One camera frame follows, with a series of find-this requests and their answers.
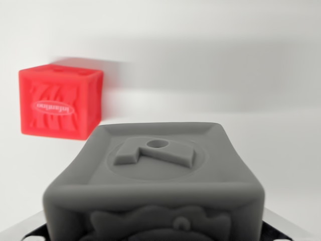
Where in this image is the black-padded silver gripper left finger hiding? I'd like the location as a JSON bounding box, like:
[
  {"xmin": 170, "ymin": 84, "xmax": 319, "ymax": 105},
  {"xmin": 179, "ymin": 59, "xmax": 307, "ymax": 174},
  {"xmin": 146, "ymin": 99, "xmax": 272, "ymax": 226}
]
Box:
[{"xmin": 0, "ymin": 210, "xmax": 50, "ymax": 241}]

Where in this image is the black-padded silver gripper right finger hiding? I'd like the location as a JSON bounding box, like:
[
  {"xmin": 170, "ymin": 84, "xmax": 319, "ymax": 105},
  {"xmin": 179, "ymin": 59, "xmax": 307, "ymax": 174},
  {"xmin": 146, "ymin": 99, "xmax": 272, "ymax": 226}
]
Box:
[{"xmin": 261, "ymin": 208, "xmax": 321, "ymax": 241}]

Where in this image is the grey embossed toy cube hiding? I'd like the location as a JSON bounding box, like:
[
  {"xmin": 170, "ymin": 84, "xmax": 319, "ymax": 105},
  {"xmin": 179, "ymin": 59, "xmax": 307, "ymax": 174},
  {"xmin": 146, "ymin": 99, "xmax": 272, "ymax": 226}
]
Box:
[{"xmin": 42, "ymin": 122, "xmax": 266, "ymax": 241}]

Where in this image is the red embossed toy cube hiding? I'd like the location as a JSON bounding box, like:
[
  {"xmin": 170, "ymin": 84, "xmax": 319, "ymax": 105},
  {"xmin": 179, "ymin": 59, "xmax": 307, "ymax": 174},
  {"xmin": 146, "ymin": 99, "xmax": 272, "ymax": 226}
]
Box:
[{"xmin": 18, "ymin": 63, "xmax": 104, "ymax": 142}]

